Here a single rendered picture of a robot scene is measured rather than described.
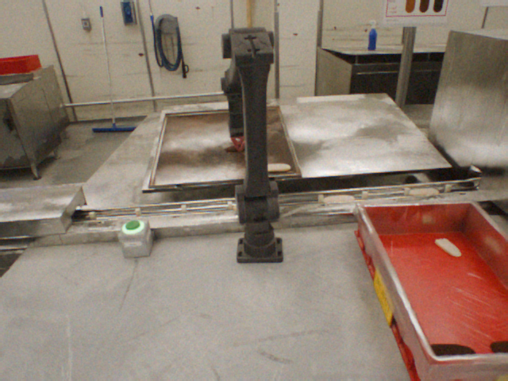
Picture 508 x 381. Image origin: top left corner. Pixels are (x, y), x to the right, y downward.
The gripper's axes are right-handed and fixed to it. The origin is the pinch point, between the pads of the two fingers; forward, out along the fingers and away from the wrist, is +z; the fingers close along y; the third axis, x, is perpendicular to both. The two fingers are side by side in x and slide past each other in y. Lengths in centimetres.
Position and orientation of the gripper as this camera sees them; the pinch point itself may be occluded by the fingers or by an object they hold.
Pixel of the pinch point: (239, 146)
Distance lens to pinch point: 126.6
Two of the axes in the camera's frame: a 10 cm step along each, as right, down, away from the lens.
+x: -9.9, 1.3, -1.1
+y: -1.6, -6.3, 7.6
